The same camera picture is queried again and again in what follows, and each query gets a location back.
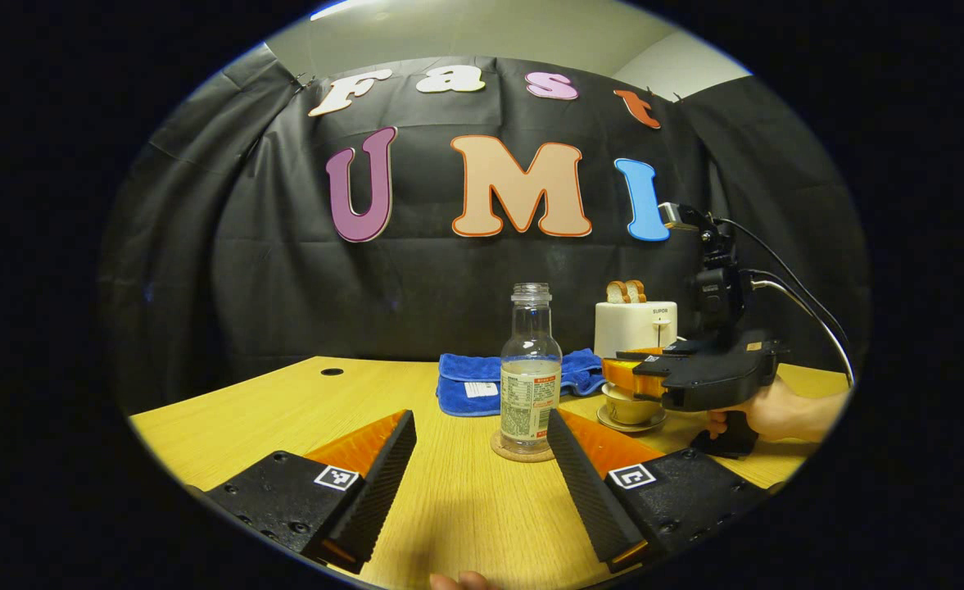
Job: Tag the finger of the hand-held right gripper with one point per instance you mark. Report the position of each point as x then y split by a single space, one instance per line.
653 352
649 369

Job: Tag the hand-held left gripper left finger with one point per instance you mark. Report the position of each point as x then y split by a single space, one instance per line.
375 500

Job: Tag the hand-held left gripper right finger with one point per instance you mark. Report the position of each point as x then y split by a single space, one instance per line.
592 492

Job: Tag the cream teacup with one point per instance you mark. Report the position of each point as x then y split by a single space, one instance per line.
625 410

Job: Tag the round wooden coaster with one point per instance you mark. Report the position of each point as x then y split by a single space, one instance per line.
522 458

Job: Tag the clear water bottle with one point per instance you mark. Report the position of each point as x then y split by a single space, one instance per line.
531 410

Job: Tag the white toaster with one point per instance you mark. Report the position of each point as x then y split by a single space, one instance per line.
629 328

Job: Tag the cream saucer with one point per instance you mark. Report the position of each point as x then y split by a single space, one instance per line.
629 428

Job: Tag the bread slice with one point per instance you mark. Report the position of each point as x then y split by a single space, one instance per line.
636 291
617 292

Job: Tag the blue towel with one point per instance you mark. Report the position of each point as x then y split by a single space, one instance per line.
469 369

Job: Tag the black backdrop cloth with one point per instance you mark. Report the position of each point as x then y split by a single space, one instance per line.
285 287

